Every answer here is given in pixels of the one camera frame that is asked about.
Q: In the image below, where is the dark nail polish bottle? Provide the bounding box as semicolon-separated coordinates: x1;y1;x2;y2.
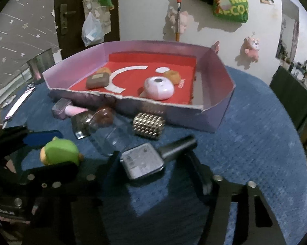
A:
120;135;197;180

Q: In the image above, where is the clear plastic bag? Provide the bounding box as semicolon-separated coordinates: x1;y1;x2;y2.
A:
81;11;104;47

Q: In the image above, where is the brown-capped glass bottle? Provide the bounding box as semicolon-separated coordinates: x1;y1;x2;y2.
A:
71;106;115;139

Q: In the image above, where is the pink elephant plush toy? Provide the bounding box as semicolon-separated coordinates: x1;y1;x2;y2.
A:
167;6;190;35

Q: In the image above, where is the pink cardboard box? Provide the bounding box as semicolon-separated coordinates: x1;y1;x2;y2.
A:
42;40;236;133

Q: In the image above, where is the brown eye shadow compact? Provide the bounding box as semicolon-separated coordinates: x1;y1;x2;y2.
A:
86;73;110;90

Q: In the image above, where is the red printed paper liner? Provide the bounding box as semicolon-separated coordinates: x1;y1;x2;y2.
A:
69;52;197;105

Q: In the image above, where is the clear glass bottle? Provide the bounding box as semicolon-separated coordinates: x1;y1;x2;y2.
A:
88;116;133;157

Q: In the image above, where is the pink nail polish bottle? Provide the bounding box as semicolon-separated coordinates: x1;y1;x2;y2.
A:
52;98;89;120

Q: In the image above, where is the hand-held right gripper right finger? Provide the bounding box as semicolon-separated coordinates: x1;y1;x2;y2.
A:
188;150;288;245

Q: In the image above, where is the wall mirror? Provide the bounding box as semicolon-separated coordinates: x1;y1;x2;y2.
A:
275;0;300;62

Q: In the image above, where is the pink bear plush toy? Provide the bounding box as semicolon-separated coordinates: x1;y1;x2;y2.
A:
243;36;260;63

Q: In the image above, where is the orange handled brush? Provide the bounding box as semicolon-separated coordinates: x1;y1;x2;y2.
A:
175;0;182;42

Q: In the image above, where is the door handle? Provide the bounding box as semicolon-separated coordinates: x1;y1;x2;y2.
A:
59;4;76;35

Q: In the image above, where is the silver studded cylinder cap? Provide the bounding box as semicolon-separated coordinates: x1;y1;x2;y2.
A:
132;112;166;140

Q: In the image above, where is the dark brown door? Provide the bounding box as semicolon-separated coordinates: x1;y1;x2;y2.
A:
54;0;121;58

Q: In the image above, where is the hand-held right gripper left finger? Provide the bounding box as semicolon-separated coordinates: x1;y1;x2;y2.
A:
33;150;121;245

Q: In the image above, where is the row of small bottles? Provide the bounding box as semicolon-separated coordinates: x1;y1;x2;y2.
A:
286;60;307;94

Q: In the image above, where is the green and yellow turtle toy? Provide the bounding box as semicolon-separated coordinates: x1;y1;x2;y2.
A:
40;136;84;167

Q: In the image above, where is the dark green table cloth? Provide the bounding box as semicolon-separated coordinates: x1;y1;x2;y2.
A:
269;66;307;133

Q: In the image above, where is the metal cup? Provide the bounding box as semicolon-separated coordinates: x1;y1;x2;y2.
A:
27;48;55;85

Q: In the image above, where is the small yellow rubber ring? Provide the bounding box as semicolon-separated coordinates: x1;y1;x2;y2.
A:
163;70;181;85

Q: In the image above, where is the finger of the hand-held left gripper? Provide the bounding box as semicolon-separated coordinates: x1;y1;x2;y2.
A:
0;126;57;150
16;162;79;188

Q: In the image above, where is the green printed bag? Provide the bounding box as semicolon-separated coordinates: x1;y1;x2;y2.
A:
212;0;249;23

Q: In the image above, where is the blue textured mat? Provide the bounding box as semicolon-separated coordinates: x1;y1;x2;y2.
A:
0;64;307;245

